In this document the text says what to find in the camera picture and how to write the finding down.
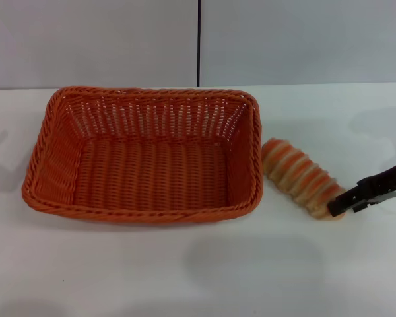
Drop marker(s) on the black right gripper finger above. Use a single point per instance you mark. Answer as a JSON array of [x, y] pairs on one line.
[[364, 205], [373, 185]]

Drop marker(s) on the orange striped ridged bread loaf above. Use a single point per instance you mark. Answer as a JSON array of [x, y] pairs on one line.
[[297, 171]]

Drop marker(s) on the orange woven plastic basket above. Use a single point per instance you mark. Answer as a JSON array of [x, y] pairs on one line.
[[151, 171]]

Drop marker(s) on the black vertical wall panel strip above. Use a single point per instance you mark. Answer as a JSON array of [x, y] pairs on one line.
[[199, 43]]

